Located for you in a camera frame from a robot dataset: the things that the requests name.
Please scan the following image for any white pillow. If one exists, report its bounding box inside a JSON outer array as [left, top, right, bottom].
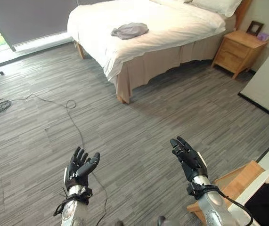
[[190, 0, 243, 17]]

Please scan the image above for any grey crumpled garment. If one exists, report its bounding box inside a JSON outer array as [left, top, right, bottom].
[[110, 22, 150, 40]]

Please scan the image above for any grey floor cable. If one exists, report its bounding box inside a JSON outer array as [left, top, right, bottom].
[[8, 93, 108, 226]]

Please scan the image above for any wooden furniture piece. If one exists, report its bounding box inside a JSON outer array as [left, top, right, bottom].
[[186, 160, 266, 224]]

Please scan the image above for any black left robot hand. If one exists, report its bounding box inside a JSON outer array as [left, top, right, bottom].
[[64, 146, 101, 190]]

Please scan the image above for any bed with white sheets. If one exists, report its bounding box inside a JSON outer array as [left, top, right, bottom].
[[67, 0, 237, 104]]

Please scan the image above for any grey window blind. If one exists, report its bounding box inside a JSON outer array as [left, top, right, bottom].
[[0, 0, 109, 52]]

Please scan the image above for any wooden headboard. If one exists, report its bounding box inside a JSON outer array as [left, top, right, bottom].
[[234, 0, 253, 31]]

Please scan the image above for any wooden nightstand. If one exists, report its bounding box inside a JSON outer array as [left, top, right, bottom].
[[211, 30, 269, 80]]

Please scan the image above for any black cloth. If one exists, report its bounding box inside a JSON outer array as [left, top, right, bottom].
[[244, 183, 269, 226]]

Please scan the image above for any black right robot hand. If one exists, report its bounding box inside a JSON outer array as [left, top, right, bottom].
[[170, 136, 208, 182]]

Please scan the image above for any dark picture frame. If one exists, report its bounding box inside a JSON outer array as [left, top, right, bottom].
[[245, 20, 265, 37]]

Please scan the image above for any white cabinet panel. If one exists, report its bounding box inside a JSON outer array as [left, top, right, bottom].
[[237, 35, 269, 124]]

